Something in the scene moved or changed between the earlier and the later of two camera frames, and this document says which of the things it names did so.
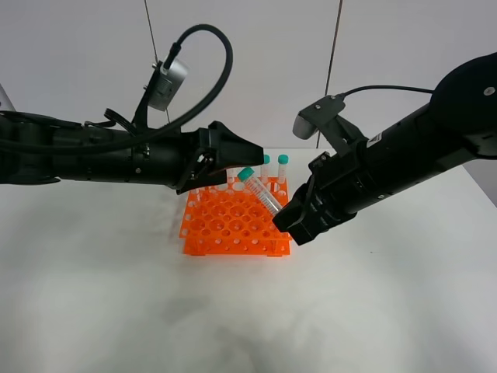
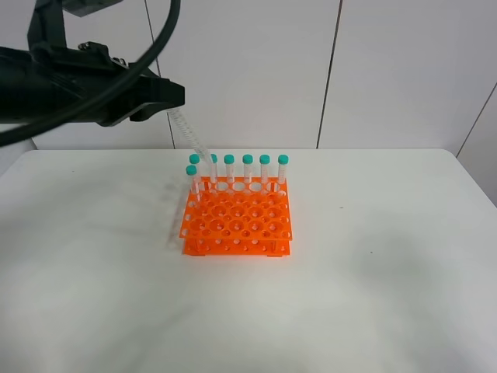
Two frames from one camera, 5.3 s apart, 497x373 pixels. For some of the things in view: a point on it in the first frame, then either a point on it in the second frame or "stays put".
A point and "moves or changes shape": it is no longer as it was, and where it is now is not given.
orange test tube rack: [227, 218] stays put
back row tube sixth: [283, 159] stays put
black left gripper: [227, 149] -> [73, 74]
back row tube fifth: [264, 169] stays put
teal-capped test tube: [247, 176] moves or changes shape
